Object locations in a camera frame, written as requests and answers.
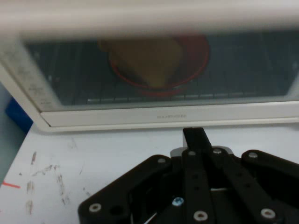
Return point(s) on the red bowl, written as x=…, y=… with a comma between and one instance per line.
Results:
x=197, y=58

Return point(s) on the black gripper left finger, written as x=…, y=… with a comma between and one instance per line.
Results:
x=201, y=198

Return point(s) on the yellow-brown bread slice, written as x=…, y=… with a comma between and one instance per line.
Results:
x=144, y=63

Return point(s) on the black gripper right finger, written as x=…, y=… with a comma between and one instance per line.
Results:
x=233, y=170

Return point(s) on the metal oven rack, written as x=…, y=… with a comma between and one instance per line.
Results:
x=233, y=70

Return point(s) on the blue box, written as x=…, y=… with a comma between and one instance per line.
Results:
x=18, y=116

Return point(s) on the cream glass oven door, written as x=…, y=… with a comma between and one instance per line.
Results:
x=116, y=116

